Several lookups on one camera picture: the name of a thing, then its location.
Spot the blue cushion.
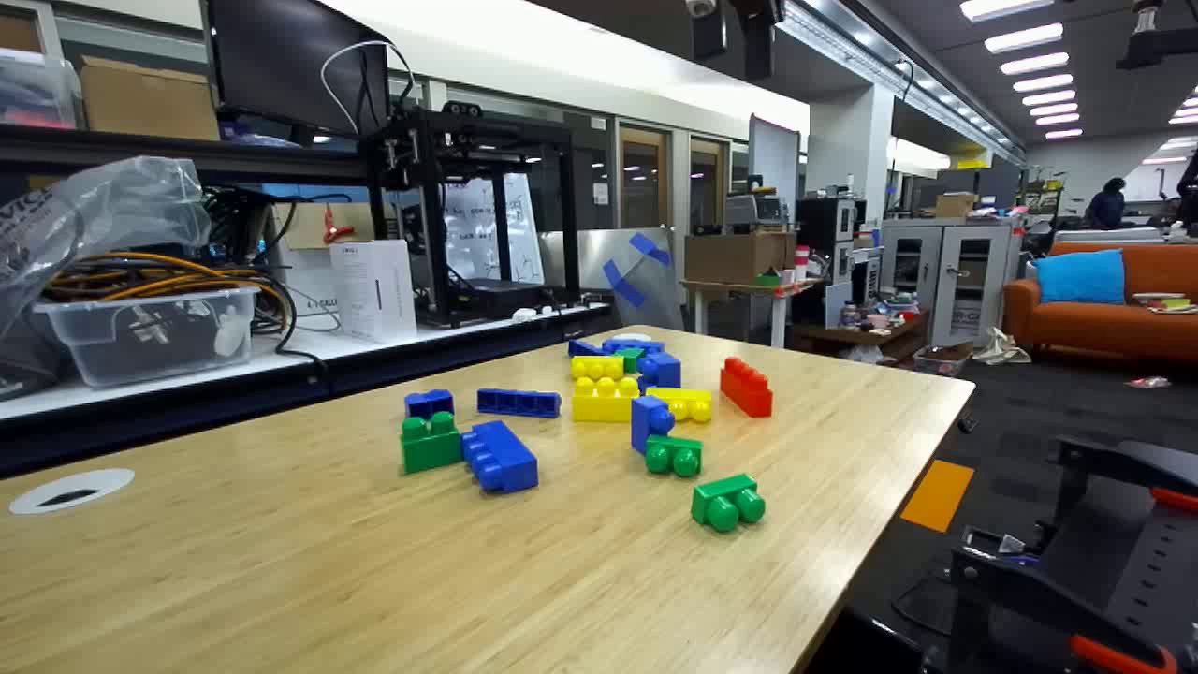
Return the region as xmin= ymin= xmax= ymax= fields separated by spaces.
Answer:
xmin=1033 ymin=247 xmax=1129 ymax=305

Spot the black cart with orange clamps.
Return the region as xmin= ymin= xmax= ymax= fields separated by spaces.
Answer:
xmin=817 ymin=433 xmax=1198 ymax=674

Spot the red toy brick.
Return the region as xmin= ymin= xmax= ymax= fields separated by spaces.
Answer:
xmin=720 ymin=354 xmax=775 ymax=418

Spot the flat blue toy brick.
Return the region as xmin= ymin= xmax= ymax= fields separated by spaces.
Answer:
xmin=474 ymin=384 xmax=564 ymax=421

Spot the orange floor marker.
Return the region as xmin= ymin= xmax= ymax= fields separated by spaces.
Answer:
xmin=899 ymin=456 xmax=977 ymax=540

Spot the black side bench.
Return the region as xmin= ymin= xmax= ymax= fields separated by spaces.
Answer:
xmin=0 ymin=295 xmax=619 ymax=480

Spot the black 3D printer frame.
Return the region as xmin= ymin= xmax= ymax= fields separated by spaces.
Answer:
xmin=364 ymin=101 xmax=585 ymax=324

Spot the clear plastic bag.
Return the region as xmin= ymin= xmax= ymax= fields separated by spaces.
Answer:
xmin=0 ymin=153 xmax=216 ymax=393

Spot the person in dark clothes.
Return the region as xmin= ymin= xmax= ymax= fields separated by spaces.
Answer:
xmin=1080 ymin=176 xmax=1129 ymax=230

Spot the white table grommet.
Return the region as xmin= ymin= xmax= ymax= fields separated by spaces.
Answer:
xmin=6 ymin=463 xmax=137 ymax=519

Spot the long blue toy brick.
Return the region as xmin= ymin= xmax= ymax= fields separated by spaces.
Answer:
xmin=460 ymin=418 xmax=542 ymax=499

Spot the yellow toy brick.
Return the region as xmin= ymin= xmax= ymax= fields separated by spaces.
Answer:
xmin=567 ymin=353 xmax=630 ymax=384
xmin=647 ymin=384 xmax=720 ymax=428
xmin=571 ymin=375 xmax=639 ymax=428

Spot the ceiling light panel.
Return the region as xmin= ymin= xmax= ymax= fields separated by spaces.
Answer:
xmin=981 ymin=17 xmax=1065 ymax=54
xmin=959 ymin=0 xmax=1059 ymax=21
xmin=994 ymin=48 xmax=1075 ymax=78

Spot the orange sofa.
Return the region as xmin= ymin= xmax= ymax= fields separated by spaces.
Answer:
xmin=1004 ymin=240 xmax=1198 ymax=365

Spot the clear plastic storage bin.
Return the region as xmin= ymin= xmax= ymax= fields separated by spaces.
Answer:
xmin=35 ymin=284 xmax=262 ymax=390

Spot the square blue toy brick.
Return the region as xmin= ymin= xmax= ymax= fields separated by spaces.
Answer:
xmin=637 ymin=347 xmax=686 ymax=393

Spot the white whiteboard panel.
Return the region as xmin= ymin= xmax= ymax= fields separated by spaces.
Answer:
xmin=743 ymin=116 xmax=803 ymax=230

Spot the yellow cable bundle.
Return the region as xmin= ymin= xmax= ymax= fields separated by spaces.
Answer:
xmin=46 ymin=247 xmax=290 ymax=329

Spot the cardboard box on shelf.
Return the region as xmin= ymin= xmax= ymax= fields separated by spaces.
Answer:
xmin=80 ymin=54 xmax=223 ymax=147

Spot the white glass-door cabinet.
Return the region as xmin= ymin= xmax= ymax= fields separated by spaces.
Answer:
xmin=876 ymin=218 xmax=1017 ymax=353

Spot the black monitor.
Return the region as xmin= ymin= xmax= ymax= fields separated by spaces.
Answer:
xmin=203 ymin=0 xmax=393 ymax=137

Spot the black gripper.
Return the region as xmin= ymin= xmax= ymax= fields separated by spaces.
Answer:
xmin=689 ymin=0 xmax=786 ymax=71

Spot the large blue toy brick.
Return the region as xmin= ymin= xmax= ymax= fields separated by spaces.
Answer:
xmin=599 ymin=332 xmax=665 ymax=360

